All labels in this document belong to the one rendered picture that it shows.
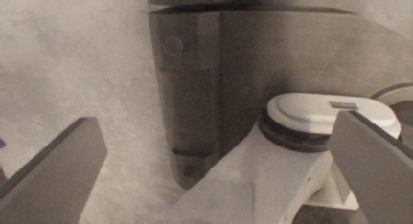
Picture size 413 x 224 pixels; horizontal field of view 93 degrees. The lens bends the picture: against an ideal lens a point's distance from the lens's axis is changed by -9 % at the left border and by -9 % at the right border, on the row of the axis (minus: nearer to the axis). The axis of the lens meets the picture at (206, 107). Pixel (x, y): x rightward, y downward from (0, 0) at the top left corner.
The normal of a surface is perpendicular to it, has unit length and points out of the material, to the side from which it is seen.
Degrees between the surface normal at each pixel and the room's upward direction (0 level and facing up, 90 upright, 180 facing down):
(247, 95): 0
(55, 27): 0
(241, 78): 0
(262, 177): 90
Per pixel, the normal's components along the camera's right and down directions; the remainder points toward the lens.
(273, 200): -0.03, -0.86
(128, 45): -0.19, 0.50
